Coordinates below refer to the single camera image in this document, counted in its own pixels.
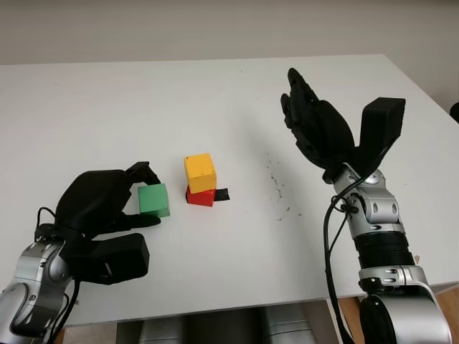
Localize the yellow cube block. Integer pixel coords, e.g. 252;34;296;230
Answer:
184;153;217;193

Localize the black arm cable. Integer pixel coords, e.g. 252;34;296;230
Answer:
34;206;80;340
322;175;354;344

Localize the green cube block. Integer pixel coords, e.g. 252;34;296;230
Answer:
138;183;169;218

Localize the grey robot lower body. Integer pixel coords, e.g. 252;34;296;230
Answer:
138;304;329;344

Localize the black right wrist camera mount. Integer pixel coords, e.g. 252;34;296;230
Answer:
353;97;407;178

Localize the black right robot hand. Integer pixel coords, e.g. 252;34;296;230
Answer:
280;67;356;182

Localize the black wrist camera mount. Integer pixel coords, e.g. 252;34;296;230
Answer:
60;231;150;286
353;97;407;178

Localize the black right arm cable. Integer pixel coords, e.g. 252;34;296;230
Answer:
322;175;354;344

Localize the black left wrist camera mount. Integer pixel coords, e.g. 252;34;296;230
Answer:
60;231;150;286

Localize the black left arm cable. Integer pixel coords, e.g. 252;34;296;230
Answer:
34;206;80;340

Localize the white table leg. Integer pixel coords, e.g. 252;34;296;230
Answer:
324;299;341;344

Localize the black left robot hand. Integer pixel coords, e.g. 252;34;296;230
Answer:
53;161;162;240

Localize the red cube block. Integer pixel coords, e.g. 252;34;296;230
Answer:
185;184;216;208

